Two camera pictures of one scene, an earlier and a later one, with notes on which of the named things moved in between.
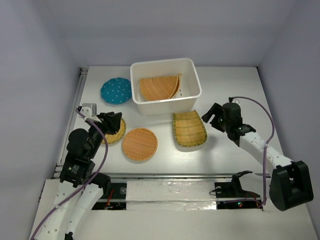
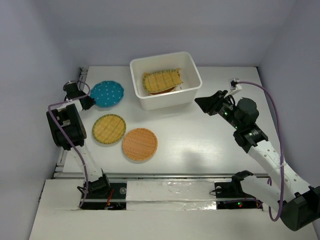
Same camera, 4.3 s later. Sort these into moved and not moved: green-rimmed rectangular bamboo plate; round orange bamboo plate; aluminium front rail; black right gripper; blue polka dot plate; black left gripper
Moved: blue polka dot plate; green-rimmed rectangular bamboo plate; black left gripper; black right gripper
Not moved: round orange bamboo plate; aluminium front rail
